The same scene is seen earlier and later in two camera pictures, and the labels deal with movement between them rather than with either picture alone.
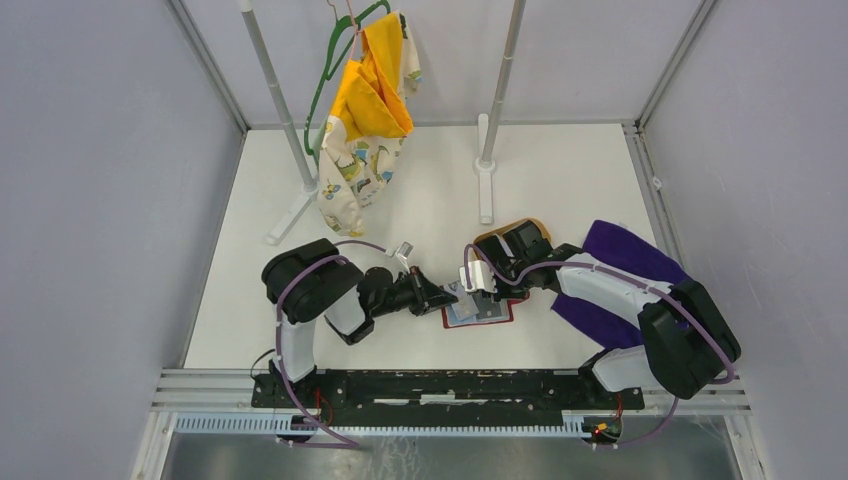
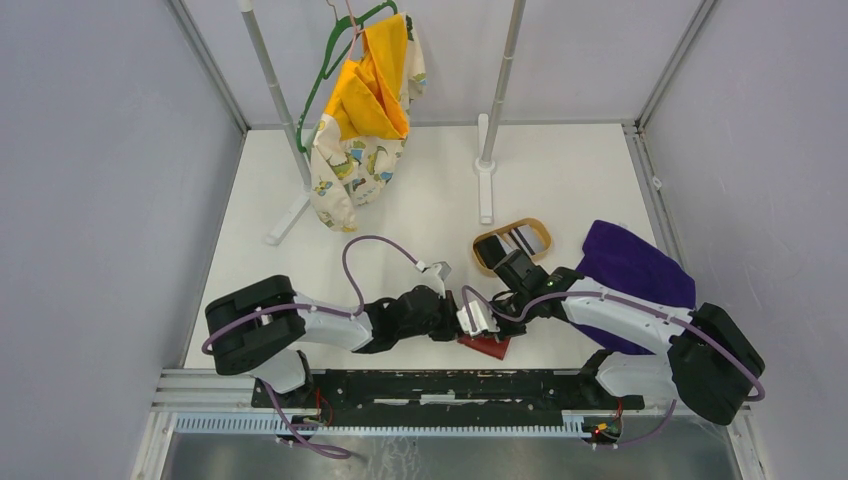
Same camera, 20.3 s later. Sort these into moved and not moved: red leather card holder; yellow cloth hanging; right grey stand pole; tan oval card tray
Moved: red leather card holder
Not moved: right grey stand pole; yellow cloth hanging; tan oval card tray
